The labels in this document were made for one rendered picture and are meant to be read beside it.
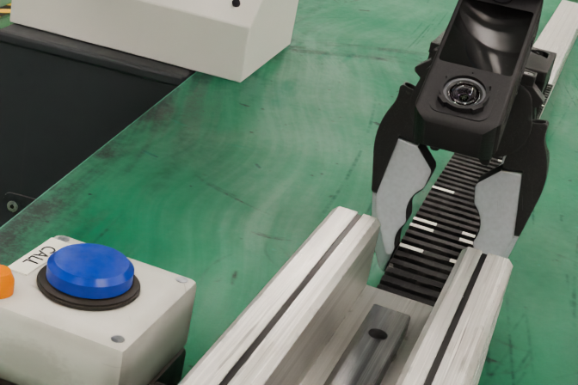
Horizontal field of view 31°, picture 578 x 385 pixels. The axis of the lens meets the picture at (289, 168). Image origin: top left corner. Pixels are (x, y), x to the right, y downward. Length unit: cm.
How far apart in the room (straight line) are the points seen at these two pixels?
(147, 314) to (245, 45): 57
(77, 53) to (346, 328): 59
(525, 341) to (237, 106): 40
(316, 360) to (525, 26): 22
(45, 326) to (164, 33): 61
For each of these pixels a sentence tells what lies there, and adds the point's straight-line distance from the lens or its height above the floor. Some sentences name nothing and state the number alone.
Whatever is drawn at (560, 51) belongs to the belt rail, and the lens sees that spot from 134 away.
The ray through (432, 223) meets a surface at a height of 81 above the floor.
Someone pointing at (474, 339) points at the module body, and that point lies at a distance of 47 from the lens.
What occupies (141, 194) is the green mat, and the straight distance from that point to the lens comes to 75.
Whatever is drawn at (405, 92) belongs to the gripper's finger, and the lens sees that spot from 63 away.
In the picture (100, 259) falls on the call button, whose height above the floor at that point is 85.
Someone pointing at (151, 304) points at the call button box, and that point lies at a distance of 50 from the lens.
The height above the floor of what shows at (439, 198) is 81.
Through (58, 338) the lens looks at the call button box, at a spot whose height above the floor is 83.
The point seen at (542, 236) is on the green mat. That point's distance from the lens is 83.
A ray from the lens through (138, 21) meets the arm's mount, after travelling 106.
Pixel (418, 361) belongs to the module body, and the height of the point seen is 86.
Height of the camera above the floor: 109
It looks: 21 degrees down
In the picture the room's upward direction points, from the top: 11 degrees clockwise
